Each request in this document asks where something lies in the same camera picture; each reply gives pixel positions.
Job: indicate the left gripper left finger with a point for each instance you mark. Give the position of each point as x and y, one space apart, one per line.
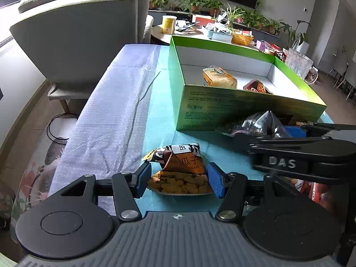
127 188

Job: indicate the sachima cake pack orange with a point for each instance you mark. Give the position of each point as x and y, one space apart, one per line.
218 77

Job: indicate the clear glass pitcher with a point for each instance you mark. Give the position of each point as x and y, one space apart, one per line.
299 63

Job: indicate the grey dining chair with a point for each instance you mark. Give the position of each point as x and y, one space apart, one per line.
347 71

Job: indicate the sunflower seed snack bag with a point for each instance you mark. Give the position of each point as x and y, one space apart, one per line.
182 173

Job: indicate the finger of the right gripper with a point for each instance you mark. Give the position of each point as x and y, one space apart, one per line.
295 131

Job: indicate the yellow wicker basket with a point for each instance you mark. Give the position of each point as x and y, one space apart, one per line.
241 37

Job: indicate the orange book on table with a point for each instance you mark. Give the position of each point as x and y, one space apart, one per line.
202 21

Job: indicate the green cardboard box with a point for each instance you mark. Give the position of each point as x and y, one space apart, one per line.
264 83

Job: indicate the yellow canister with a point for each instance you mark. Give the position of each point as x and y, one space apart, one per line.
168 24

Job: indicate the grey armchair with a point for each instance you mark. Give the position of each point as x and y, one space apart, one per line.
72 42

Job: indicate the silver foil snack pack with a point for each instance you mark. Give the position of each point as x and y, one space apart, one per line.
261 125

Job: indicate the round white coffee table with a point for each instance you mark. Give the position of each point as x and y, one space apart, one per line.
158 37

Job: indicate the blue table cloth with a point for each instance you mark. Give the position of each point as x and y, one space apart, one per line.
130 113

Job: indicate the light blue storage basket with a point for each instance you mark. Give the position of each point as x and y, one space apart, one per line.
219 36

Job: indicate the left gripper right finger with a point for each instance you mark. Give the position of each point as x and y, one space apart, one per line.
231 189

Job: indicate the spider plant in pot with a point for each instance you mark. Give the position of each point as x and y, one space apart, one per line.
232 14

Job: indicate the tall leafy floor plant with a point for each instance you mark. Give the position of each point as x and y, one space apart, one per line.
295 38

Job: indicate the red spicy snack pouch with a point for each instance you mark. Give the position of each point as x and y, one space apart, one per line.
256 86

